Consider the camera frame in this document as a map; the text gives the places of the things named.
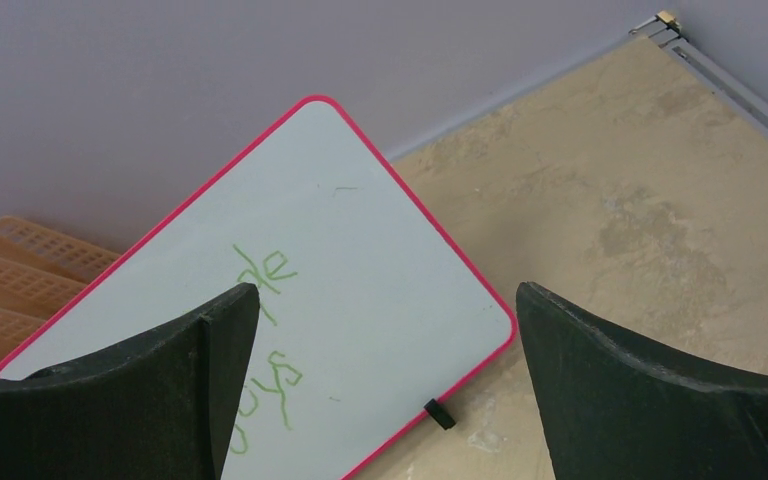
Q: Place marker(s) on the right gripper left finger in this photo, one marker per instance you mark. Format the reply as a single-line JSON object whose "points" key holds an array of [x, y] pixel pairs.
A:
{"points": [[158, 405]]}

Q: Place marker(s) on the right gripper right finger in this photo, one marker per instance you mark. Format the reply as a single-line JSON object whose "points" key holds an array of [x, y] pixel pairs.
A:
{"points": [[615, 404]]}

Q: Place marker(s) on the orange plastic file organizer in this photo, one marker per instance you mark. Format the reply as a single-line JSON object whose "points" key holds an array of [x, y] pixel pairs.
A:
{"points": [[41, 270]]}

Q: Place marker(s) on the pink framed whiteboard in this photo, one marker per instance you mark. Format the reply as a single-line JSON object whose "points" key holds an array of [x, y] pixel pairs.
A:
{"points": [[368, 307]]}

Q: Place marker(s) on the black whiteboard stand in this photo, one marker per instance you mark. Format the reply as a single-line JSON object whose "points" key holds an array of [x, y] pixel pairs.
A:
{"points": [[437, 411]]}

